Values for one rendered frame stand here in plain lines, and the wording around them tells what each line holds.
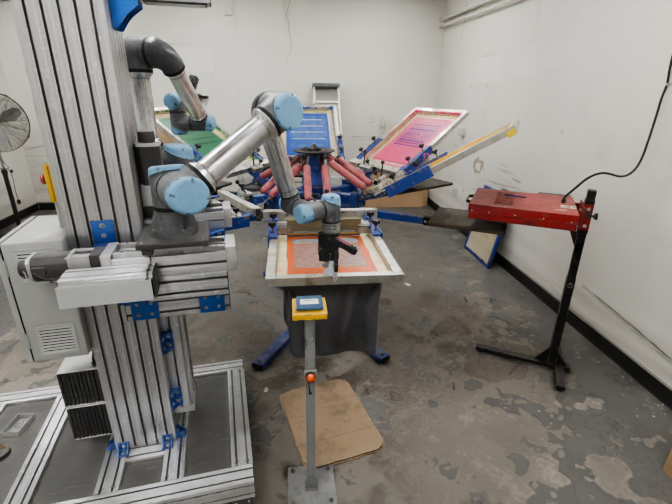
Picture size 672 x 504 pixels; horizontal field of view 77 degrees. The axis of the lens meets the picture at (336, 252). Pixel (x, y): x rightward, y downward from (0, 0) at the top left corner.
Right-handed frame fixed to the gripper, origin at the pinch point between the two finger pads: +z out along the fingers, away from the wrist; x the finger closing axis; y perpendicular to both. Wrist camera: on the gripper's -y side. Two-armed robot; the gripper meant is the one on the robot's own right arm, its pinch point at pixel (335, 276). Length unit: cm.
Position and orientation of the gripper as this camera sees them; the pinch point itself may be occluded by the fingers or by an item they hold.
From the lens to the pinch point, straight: 177.9
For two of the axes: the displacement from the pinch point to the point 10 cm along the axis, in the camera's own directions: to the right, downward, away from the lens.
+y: -9.9, 0.3, -1.1
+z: -0.1, 9.3, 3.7
